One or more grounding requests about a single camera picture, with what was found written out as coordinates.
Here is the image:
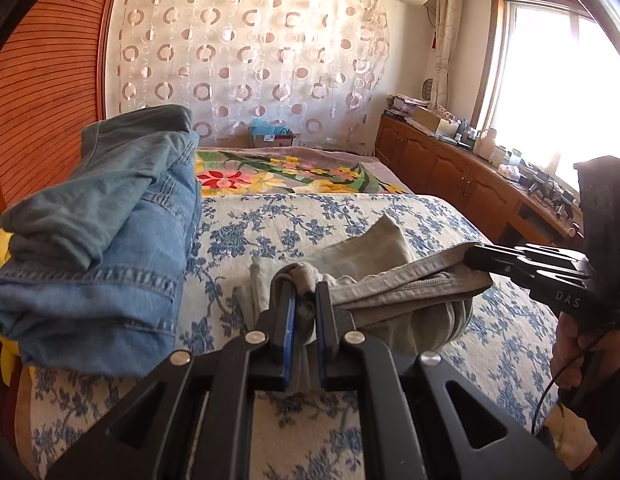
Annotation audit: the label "white curtain with circles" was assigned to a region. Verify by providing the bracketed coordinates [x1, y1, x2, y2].
[108, 0, 390, 152]

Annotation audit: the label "brown wooden sideboard cabinet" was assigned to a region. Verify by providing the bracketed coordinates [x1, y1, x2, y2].
[375, 114, 583, 250]

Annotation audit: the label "colourful floral pink bedspread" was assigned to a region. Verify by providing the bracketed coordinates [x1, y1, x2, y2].
[195, 146, 410, 196]

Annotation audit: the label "white plastic jug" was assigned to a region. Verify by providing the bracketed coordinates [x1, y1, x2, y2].
[473, 128, 496, 160]

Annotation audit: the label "brown slatted wooden wardrobe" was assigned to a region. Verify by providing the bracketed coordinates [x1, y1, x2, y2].
[0, 0, 114, 212]

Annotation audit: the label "bright window with wooden frame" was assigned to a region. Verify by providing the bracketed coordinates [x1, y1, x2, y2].
[476, 0, 620, 188]

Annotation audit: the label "person's right hand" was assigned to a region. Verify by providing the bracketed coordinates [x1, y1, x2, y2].
[550, 311, 620, 392]

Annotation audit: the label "cardboard box on sideboard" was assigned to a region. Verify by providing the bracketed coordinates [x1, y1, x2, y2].
[412, 106, 459, 138]

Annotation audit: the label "folded blue denim jeans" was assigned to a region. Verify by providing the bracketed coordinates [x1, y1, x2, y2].
[0, 104, 200, 378]

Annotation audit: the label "cardboard box with teal cloth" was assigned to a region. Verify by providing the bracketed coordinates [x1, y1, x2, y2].
[248, 118, 295, 148]

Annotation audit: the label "light green shorts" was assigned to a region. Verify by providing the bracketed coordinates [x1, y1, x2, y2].
[242, 216, 492, 396]

